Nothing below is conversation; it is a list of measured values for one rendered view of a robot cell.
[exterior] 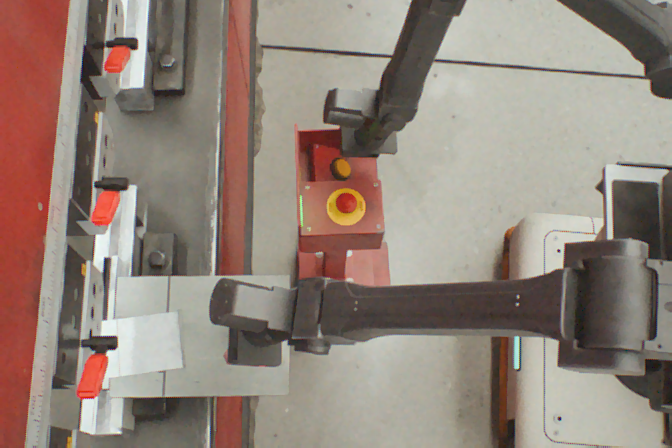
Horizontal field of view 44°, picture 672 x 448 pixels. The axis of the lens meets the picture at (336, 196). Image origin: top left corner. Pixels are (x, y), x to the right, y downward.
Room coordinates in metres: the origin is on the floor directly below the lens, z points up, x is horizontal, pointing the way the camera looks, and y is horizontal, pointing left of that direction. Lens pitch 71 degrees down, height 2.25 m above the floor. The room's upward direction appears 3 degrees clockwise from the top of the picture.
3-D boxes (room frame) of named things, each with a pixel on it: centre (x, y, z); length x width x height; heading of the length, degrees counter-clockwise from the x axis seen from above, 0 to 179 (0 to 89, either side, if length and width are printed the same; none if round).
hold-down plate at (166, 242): (0.23, 0.28, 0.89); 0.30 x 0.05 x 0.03; 4
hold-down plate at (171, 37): (0.80, 0.32, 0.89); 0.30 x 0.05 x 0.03; 4
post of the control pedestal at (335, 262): (0.53, -0.01, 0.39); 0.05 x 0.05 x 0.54; 5
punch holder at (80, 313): (0.17, 0.33, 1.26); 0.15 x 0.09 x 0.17; 4
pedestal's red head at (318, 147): (0.53, -0.01, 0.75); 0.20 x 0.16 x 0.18; 5
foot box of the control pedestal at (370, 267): (0.53, -0.04, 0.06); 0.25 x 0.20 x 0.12; 95
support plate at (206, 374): (0.20, 0.19, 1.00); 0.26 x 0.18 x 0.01; 94
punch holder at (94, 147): (0.37, 0.35, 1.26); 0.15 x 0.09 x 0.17; 4
